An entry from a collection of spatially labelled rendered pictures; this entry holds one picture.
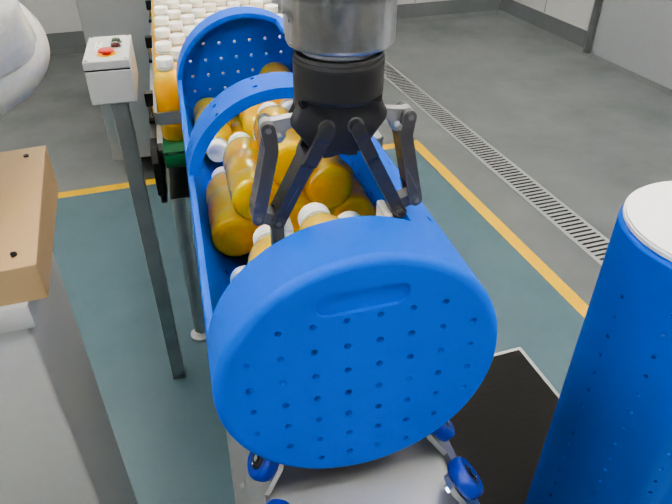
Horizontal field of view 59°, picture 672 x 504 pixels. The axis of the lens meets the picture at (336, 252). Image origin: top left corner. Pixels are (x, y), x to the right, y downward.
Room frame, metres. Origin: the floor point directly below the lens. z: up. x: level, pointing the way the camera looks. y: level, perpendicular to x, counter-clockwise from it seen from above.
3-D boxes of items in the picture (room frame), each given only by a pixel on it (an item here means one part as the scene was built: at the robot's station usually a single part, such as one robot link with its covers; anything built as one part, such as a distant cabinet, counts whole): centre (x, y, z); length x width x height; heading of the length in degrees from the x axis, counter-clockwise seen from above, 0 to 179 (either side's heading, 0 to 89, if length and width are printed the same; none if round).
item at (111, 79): (1.42, 0.53, 1.05); 0.20 x 0.10 x 0.10; 14
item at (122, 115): (1.42, 0.53, 0.50); 0.04 x 0.04 x 1.00; 14
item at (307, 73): (0.49, 0.00, 1.33); 0.08 x 0.07 x 0.09; 104
